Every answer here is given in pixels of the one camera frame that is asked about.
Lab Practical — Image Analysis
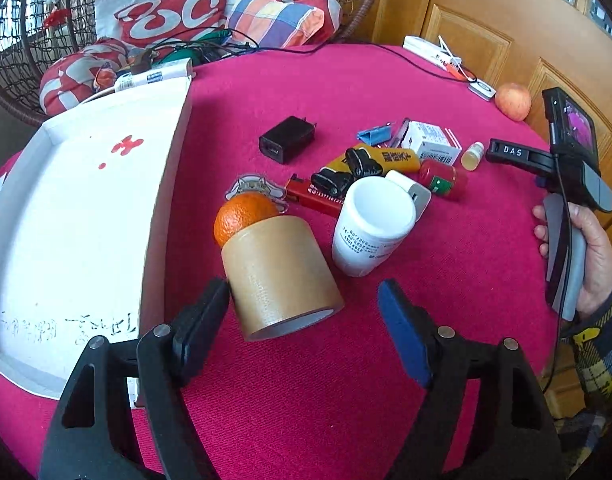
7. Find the yellow lighter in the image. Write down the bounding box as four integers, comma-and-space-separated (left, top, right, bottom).
322, 144, 421, 177

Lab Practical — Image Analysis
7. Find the round red white pillow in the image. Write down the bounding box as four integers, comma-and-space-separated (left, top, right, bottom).
263, 0, 343, 46

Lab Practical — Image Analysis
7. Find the brown cardboard tape roll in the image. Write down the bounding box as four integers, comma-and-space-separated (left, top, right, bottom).
221, 215, 345, 343

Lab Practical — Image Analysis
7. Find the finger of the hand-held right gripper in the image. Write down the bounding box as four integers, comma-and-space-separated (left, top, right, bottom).
486, 138, 554, 168

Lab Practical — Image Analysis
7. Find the blue binder clip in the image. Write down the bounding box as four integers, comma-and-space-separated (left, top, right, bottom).
357, 121, 397, 145

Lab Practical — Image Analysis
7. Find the red apple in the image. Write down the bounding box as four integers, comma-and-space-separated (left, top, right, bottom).
494, 82, 532, 122

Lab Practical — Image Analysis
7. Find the orange fruit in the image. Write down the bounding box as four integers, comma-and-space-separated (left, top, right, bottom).
213, 192, 279, 249

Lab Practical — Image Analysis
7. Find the small white labelled box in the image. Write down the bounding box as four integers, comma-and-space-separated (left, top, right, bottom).
402, 120, 462, 166

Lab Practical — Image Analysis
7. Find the large red white pillow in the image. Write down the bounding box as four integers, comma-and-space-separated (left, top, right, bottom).
95, 0, 231, 51

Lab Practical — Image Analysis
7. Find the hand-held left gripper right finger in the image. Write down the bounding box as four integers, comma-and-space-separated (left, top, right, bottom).
377, 280, 569, 480

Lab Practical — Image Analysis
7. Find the white power strip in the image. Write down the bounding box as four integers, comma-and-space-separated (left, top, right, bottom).
403, 35, 461, 68

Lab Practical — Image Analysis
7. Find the wicker hanging chair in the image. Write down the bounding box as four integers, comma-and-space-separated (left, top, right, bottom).
0, 0, 387, 126

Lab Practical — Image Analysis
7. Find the person's right hand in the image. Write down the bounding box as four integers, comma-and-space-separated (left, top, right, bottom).
532, 204, 612, 318

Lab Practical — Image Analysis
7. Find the red lighter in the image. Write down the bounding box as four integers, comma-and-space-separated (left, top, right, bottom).
285, 174, 345, 218

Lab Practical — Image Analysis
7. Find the green cloth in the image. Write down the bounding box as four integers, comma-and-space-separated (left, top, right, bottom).
156, 27, 237, 66

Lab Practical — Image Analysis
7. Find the small yellow liquid bottle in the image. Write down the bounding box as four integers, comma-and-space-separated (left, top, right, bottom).
460, 141, 486, 172

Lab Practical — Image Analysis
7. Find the white cream tube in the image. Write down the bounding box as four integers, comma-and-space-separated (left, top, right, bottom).
113, 57, 194, 93

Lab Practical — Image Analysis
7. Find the cat shaped keychain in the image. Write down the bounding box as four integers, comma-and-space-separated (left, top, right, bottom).
225, 174, 287, 216

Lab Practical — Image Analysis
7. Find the white charger plug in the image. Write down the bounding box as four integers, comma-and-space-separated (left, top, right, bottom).
385, 170, 433, 222

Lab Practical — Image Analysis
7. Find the black charger plug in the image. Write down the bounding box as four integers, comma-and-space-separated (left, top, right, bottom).
258, 116, 317, 164

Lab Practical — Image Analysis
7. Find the crumpled red white pillow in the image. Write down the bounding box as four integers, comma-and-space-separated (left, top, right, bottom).
38, 37, 152, 116

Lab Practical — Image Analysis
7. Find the small white square device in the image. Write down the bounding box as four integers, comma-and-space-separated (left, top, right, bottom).
468, 80, 496, 101

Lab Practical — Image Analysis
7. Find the person's right forearm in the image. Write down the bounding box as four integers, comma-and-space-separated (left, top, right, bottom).
550, 277, 612, 476

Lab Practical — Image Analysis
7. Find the plaid pillow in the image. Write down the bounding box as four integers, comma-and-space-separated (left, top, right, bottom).
226, 0, 327, 50

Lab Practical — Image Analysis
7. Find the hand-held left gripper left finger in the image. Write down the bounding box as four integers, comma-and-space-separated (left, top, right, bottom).
38, 276, 231, 480

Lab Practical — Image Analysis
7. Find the white cardboard box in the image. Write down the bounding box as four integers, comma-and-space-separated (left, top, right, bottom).
0, 76, 194, 401

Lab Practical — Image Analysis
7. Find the magenta tablecloth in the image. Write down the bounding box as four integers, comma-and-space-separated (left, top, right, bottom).
0, 42, 561, 480

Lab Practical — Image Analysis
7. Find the black plastic clip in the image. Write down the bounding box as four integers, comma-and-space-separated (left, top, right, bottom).
311, 170, 354, 197
347, 147, 387, 179

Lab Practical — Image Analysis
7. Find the white cable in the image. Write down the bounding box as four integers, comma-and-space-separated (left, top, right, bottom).
437, 35, 459, 63

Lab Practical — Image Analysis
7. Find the black cable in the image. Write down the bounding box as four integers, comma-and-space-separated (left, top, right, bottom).
151, 27, 479, 83

